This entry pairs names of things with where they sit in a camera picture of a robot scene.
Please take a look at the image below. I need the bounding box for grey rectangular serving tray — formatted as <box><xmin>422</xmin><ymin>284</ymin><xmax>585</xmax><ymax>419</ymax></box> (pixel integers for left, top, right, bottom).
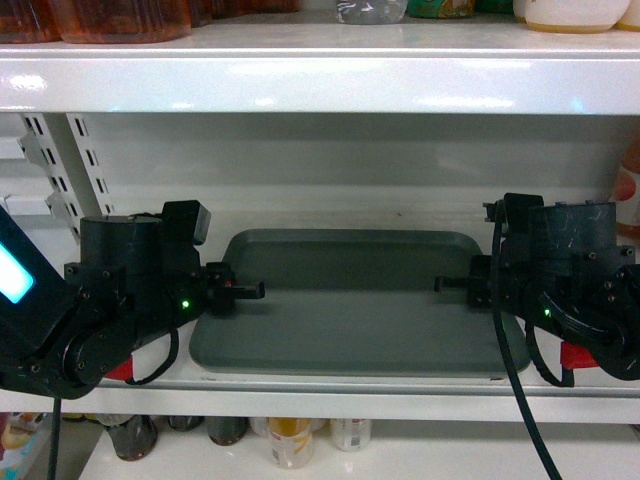
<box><xmin>189</xmin><ymin>229</ymin><xmax>504</xmax><ymax>378</ymax></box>

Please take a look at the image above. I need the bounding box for right orange juice bottle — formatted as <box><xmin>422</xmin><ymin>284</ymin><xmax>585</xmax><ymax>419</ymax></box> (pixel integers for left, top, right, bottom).
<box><xmin>330</xmin><ymin>418</ymin><xmax>373</xmax><ymax>452</ymax></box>

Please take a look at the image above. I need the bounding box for white upper shelf board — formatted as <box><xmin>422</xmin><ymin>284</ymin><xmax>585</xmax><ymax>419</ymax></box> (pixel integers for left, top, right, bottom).
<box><xmin>1</xmin><ymin>18</ymin><xmax>639</xmax><ymax>116</ymax></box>

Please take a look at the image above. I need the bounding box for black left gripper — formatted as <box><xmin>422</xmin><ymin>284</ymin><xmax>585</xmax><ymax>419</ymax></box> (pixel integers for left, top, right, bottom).
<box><xmin>162</xmin><ymin>242</ymin><xmax>265</xmax><ymax>325</ymax></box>

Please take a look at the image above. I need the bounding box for white middle shelf board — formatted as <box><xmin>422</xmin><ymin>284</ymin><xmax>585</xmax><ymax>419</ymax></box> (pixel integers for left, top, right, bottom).
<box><xmin>49</xmin><ymin>202</ymin><xmax>640</xmax><ymax>426</ymax></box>

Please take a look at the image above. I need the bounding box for white slotted shelf upright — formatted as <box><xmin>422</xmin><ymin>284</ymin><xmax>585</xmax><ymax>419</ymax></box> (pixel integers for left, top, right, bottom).
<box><xmin>20</xmin><ymin>113</ymin><xmax>115</xmax><ymax>238</ymax></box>

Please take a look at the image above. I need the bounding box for white shelf board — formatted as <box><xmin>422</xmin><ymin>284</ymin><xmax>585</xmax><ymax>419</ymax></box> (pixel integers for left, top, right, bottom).
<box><xmin>49</xmin><ymin>202</ymin><xmax>640</xmax><ymax>426</ymax></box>
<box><xmin>1</xmin><ymin>18</ymin><xmax>639</xmax><ymax>116</ymax></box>

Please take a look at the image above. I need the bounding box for dark oolong tea bottle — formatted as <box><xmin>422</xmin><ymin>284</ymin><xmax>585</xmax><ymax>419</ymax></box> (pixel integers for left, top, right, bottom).
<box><xmin>205</xmin><ymin>416</ymin><xmax>249</xmax><ymax>446</ymax></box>

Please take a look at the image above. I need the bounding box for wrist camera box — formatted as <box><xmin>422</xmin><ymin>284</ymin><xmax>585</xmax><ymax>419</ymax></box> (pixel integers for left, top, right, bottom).
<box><xmin>483</xmin><ymin>193</ymin><xmax>544</xmax><ymax>238</ymax></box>
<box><xmin>161</xmin><ymin>200</ymin><xmax>211</xmax><ymax>246</ymax></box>

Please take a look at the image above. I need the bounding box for orange drink bottle front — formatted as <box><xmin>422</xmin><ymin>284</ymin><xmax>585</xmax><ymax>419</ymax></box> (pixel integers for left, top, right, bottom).
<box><xmin>612</xmin><ymin>138</ymin><xmax>639</xmax><ymax>243</ymax></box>

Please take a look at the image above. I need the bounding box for orange juice bottle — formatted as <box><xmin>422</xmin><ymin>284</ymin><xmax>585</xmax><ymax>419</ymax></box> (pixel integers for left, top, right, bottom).
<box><xmin>268</xmin><ymin>417</ymin><xmax>314</xmax><ymax>469</ymax></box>
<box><xmin>330</xmin><ymin>418</ymin><xmax>373</xmax><ymax>452</ymax></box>

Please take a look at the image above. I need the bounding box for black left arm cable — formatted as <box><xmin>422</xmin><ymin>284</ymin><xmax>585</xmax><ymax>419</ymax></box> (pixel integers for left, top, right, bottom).
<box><xmin>124</xmin><ymin>327</ymin><xmax>180</xmax><ymax>386</ymax></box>

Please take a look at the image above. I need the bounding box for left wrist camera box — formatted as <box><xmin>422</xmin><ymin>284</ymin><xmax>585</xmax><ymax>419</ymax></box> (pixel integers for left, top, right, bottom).
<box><xmin>161</xmin><ymin>200</ymin><xmax>211</xmax><ymax>246</ymax></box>

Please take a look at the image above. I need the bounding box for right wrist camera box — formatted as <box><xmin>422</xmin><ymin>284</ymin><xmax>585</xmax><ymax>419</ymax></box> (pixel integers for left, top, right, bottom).
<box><xmin>483</xmin><ymin>193</ymin><xmax>544</xmax><ymax>238</ymax></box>

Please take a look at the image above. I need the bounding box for front orange juice bottle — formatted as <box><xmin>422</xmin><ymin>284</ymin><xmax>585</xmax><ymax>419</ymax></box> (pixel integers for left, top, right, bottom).
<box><xmin>268</xmin><ymin>417</ymin><xmax>314</xmax><ymax>469</ymax></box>

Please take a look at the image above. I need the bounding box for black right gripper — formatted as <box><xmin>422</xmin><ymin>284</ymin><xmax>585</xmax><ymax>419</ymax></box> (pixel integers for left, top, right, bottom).
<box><xmin>434</xmin><ymin>234</ymin><xmax>531</xmax><ymax>320</ymax></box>

